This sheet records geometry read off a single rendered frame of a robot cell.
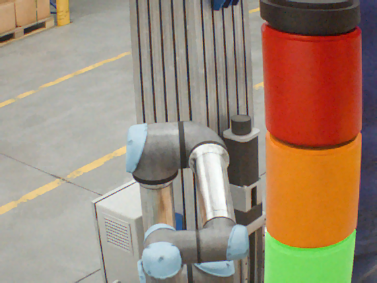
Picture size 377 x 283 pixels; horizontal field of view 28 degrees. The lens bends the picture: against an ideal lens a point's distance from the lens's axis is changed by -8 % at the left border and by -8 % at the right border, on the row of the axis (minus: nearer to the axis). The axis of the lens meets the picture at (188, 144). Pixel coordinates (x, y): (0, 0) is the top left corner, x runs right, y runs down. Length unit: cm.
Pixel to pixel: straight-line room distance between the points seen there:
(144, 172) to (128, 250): 66
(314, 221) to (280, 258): 3
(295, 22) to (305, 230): 10
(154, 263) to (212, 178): 34
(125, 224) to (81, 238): 242
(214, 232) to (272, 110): 133
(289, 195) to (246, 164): 195
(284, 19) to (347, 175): 8
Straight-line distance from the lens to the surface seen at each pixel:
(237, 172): 235
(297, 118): 37
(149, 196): 206
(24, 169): 604
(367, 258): 161
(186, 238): 169
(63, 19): 1023
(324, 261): 40
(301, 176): 38
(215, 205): 177
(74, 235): 503
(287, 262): 40
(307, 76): 36
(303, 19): 35
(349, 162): 38
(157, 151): 198
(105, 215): 263
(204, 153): 193
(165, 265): 158
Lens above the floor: 242
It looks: 23 degrees down
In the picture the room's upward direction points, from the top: 3 degrees counter-clockwise
